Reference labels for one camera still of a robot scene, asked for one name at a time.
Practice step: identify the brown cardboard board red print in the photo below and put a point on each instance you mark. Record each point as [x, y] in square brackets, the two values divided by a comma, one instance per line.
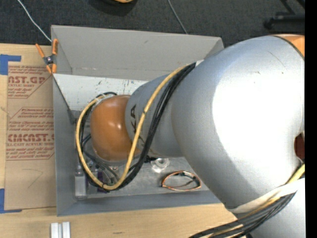
[29, 177]

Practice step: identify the clear plastic bottle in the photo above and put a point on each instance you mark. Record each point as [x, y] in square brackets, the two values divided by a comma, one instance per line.
[80, 182]

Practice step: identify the purple object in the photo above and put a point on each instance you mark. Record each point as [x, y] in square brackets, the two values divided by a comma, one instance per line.
[100, 175]

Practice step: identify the clear glass thing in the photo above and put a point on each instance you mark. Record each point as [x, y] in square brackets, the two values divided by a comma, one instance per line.
[159, 165]

